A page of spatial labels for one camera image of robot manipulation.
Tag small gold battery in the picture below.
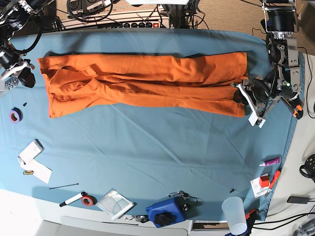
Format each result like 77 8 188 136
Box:
23 171 34 175

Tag blue table cloth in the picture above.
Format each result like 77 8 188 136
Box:
0 28 296 220

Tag orange black utility knife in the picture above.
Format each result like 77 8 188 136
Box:
282 97 303 119

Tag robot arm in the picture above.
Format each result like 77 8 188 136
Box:
0 0 45 91
232 0 303 127

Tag white paper leaflet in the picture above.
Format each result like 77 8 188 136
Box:
250 177 269 198

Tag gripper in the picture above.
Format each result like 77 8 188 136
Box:
231 77 280 128
0 60 35 88

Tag red screwdriver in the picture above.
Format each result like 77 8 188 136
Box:
264 169 281 198

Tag white phone box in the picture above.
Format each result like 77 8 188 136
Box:
17 139 44 165

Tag black zip tie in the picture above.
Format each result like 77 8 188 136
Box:
49 183 79 190

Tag white power strip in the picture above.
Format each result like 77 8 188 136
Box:
62 10 170 30

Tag purple tape roll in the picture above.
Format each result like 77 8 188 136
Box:
9 107 23 123

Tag red tape roll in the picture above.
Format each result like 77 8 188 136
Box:
81 195 97 207

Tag white paper card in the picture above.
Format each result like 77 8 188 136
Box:
20 159 52 184

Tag orange t-shirt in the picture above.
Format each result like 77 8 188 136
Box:
38 52 248 118

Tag rolled printed paper sheet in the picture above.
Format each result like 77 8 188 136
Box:
95 189 135 221

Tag blue plastic box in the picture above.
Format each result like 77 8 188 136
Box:
146 197 186 228

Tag silver carabiner keys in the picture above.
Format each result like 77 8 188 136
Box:
124 215 150 223

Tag white marker pen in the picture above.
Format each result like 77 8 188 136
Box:
59 192 87 207

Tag black power adapter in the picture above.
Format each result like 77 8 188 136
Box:
286 196 310 204

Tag purple glue tube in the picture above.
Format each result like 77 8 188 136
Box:
259 157 281 167

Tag translucent plastic cup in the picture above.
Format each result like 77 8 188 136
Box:
221 197 248 236

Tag black round dotted object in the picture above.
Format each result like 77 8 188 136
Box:
299 154 315 182

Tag grey remote control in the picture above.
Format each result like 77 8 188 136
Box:
0 77 20 97

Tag small red cube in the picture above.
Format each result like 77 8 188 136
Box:
259 175 269 188

